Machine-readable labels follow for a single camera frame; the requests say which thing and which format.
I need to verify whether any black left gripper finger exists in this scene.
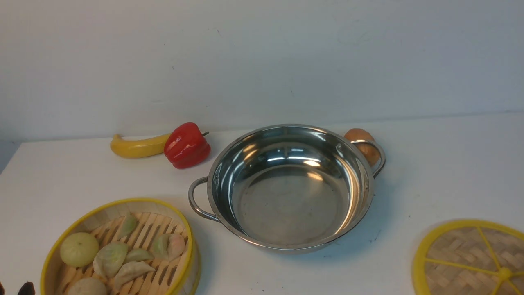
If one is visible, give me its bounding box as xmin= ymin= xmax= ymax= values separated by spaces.
xmin=17 ymin=282 xmax=36 ymax=295

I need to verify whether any yellow rimmed bamboo steamer basket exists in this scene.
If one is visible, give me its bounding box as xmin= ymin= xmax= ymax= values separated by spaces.
xmin=40 ymin=198 xmax=201 ymax=295

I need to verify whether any yellow woven bamboo steamer lid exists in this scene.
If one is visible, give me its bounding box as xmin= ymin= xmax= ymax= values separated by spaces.
xmin=411 ymin=220 xmax=524 ymax=295

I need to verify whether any stainless steel pot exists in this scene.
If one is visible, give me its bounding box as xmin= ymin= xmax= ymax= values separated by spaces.
xmin=188 ymin=125 xmax=387 ymax=254

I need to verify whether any white round bun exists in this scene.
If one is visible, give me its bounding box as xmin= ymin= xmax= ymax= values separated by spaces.
xmin=67 ymin=277 xmax=107 ymax=295

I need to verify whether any round green bun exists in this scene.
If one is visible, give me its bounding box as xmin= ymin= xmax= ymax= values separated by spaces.
xmin=60 ymin=233 xmax=99 ymax=268

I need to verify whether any large green dumpling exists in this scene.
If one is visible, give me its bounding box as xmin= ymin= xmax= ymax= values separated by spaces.
xmin=93 ymin=241 xmax=129 ymax=280

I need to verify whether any white folded dumpling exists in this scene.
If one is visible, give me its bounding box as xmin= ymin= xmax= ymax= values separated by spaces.
xmin=114 ymin=261 xmax=156 ymax=290

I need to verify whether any small green dumpling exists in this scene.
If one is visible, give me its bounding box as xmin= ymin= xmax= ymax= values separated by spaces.
xmin=124 ymin=248 xmax=155 ymax=264

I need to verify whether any thin green dumpling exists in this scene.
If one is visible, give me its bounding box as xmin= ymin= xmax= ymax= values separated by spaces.
xmin=117 ymin=213 xmax=138 ymax=239

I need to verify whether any pink green dumpling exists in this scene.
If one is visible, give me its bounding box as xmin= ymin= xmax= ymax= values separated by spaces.
xmin=151 ymin=233 xmax=186 ymax=261

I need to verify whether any yellow banana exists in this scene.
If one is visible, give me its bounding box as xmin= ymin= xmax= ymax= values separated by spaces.
xmin=110 ymin=134 xmax=170 ymax=159

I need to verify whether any red bell pepper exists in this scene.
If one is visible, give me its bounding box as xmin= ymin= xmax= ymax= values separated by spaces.
xmin=163 ymin=123 xmax=211 ymax=170

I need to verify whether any brown potato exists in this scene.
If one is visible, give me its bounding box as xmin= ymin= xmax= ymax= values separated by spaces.
xmin=343 ymin=128 xmax=381 ymax=167

